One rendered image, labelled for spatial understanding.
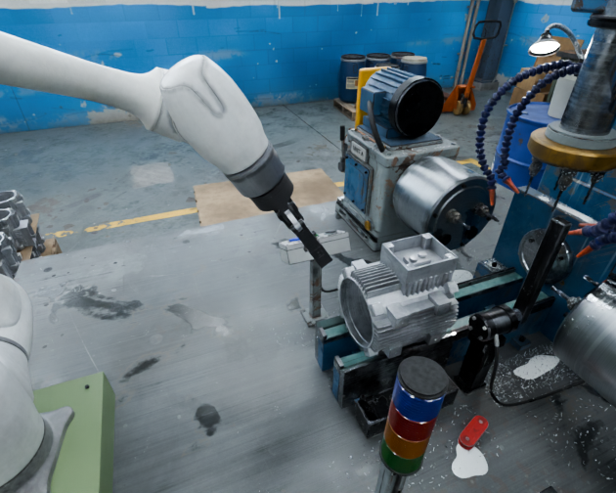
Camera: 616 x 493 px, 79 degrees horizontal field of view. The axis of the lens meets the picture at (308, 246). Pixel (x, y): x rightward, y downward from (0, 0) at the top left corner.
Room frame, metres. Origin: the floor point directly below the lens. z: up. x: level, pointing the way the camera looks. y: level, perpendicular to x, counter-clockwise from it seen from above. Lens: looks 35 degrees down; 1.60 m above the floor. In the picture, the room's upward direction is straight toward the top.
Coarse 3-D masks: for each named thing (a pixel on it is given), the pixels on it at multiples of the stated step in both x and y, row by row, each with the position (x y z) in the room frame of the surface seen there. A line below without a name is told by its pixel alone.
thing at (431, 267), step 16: (400, 240) 0.68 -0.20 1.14; (416, 240) 0.69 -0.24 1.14; (432, 240) 0.69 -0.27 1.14; (384, 256) 0.65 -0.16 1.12; (400, 256) 0.66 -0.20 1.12; (416, 256) 0.63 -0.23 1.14; (432, 256) 0.66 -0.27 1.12; (448, 256) 0.62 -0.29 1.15; (400, 272) 0.59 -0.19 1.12; (416, 272) 0.58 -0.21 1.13; (432, 272) 0.59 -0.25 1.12; (448, 272) 0.61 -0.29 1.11; (416, 288) 0.58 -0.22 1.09; (432, 288) 0.60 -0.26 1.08
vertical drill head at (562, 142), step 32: (608, 0) 0.78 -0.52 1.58; (608, 32) 0.76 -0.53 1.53; (608, 64) 0.74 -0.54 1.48; (576, 96) 0.77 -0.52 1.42; (608, 96) 0.73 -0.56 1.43; (544, 128) 0.84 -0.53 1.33; (576, 128) 0.75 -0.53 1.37; (608, 128) 0.73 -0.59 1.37; (544, 160) 0.74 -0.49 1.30; (576, 160) 0.70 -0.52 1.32; (608, 160) 0.68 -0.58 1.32
